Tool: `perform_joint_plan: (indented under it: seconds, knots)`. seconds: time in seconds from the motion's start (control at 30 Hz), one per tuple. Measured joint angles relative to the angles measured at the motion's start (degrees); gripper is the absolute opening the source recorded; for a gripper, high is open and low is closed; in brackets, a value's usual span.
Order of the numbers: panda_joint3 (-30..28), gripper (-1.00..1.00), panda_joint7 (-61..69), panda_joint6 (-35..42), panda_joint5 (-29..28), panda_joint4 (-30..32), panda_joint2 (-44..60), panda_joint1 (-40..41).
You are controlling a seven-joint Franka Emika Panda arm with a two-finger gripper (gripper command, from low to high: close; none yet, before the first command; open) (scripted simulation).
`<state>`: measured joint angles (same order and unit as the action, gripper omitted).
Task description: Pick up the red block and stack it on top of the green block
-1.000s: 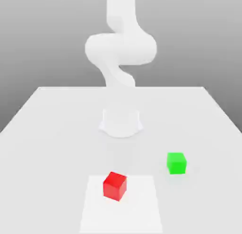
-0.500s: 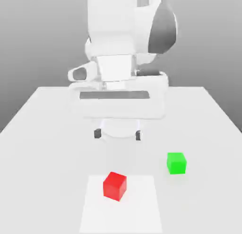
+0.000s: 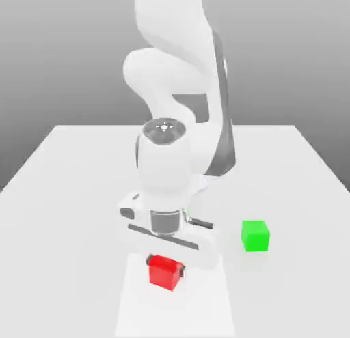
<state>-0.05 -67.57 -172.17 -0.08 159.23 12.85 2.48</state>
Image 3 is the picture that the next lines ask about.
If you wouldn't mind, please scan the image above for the small green cube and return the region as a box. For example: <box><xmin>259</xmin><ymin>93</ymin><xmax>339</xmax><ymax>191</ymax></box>
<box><xmin>241</xmin><ymin>220</ymin><xmax>271</xmax><ymax>253</ymax></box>

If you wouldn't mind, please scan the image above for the small red cube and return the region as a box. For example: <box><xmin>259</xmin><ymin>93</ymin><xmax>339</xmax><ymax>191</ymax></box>
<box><xmin>148</xmin><ymin>255</ymin><xmax>183</xmax><ymax>292</ymax></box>

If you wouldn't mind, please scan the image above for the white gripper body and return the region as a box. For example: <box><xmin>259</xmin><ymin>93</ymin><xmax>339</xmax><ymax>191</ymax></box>
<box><xmin>120</xmin><ymin>219</ymin><xmax>221</xmax><ymax>271</ymax></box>

